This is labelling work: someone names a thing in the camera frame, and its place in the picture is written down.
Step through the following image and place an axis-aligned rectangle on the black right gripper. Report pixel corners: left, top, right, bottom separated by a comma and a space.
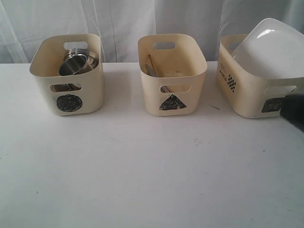
280, 94, 304, 132

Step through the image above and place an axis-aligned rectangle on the white square plate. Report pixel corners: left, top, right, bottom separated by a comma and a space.
231, 18, 304, 79

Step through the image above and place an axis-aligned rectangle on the steel table knife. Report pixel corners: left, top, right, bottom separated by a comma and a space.
145, 64, 158, 77

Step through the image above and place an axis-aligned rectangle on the wooden chopstick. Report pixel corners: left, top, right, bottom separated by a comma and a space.
148, 54, 158, 77

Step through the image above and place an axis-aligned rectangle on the steel mixing bowl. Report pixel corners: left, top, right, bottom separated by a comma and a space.
63, 48, 99, 69

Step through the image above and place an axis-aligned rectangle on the steel mug with handle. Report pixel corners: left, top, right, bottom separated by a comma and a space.
58, 54, 93, 76

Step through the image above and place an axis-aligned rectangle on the steel fork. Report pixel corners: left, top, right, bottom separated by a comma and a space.
161, 86, 171, 93

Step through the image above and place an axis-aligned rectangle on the steel cup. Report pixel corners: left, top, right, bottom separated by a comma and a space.
50, 83, 82, 92

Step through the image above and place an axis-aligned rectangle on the cream bin with square mark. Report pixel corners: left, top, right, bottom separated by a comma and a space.
216, 34, 304, 118

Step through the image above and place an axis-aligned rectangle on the cream bin with triangle mark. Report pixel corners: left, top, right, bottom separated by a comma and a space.
138, 34, 208, 116

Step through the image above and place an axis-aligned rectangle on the white backdrop curtain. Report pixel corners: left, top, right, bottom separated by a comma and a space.
0, 0, 304, 63

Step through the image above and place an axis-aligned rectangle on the cream bin with circle mark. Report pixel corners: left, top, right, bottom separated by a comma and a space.
29, 33, 104, 116

